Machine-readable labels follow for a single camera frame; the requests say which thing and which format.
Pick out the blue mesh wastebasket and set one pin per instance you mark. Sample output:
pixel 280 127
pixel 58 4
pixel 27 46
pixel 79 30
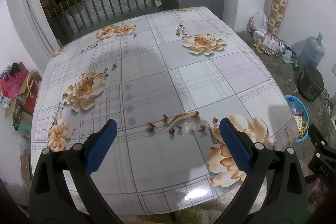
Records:
pixel 302 104

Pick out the yellow crumpled paper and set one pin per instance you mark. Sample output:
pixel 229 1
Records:
pixel 258 46

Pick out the red white printed packet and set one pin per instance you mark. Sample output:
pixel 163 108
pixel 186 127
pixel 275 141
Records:
pixel 271 43

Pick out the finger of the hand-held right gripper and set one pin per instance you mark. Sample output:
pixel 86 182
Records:
pixel 319 138

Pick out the white plastic bag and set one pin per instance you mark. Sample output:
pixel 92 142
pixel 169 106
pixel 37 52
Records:
pixel 258 20

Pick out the green bottle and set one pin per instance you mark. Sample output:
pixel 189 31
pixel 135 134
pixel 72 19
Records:
pixel 296 62

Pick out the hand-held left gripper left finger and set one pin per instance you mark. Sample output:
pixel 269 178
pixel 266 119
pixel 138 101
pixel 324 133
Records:
pixel 103 145

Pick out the tile pattern board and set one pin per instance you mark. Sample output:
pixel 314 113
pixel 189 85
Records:
pixel 279 3

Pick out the brown paper bag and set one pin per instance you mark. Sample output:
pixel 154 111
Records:
pixel 27 90

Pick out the black rice cooker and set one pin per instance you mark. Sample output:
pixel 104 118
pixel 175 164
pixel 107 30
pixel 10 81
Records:
pixel 311 82

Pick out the pink plastic bag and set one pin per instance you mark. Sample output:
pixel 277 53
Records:
pixel 11 85

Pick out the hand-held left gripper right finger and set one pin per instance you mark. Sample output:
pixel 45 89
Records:
pixel 235 145

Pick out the red brick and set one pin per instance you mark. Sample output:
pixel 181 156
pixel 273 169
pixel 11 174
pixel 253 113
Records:
pixel 26 167

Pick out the green white packet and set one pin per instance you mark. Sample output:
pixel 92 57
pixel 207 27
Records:
pixel 157 1

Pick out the grey cabinet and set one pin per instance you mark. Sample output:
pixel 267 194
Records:
pixel 194 3

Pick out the floral plaid tablecloth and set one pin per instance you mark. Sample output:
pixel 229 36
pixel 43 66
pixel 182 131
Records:
pixel 157 69

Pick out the white blue printed bag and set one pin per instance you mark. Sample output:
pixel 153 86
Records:
pixel 287 54

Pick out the blue water jug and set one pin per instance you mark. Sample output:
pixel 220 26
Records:
pixel 312 52

